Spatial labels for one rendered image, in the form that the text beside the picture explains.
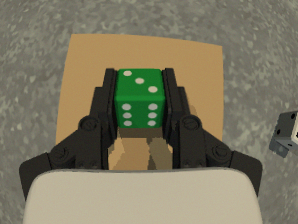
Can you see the green die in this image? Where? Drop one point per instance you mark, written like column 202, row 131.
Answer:
column 139, row 98

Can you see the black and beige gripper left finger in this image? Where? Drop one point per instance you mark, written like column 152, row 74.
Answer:
column 83, row 148

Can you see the white die with black pips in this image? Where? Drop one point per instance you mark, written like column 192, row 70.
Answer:
column 287, row 130

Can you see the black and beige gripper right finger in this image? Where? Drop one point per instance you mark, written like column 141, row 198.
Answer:
column 195, row 147

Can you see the tan flat mat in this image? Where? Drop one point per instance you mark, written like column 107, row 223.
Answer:
column 198, row 67

